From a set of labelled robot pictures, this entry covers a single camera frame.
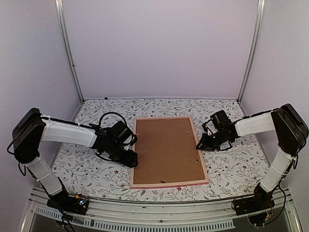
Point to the aluminium front table rail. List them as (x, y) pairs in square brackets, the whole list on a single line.
[(106, 215)]

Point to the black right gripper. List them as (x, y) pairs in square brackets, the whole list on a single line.
[(205, 145)]

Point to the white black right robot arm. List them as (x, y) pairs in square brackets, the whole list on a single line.
[(291, 131)]

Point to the aluminium corner post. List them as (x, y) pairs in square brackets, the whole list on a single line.
[(67, 48), (253, 48)]

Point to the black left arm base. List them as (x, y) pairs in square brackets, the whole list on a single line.
[(63, 202)]

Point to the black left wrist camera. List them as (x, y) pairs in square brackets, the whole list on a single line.
[(119, 132)]

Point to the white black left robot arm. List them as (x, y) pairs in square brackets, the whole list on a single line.
[(35, 130)]

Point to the right aluminium corner post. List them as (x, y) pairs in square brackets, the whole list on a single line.
[(253, 48)]

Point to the brown cardboard backing board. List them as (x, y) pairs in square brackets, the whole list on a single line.
[(169, 152)]

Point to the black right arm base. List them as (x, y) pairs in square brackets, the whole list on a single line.
[(261, 204)]

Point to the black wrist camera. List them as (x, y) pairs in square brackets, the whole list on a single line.
[(119, 132), (219, 120)]

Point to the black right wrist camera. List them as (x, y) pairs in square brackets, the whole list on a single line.
[(219, 120)]

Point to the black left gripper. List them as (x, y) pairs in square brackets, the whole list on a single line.
[(129, 160)]

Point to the left aluminium corner post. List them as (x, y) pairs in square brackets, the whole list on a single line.
[(67, 48)]

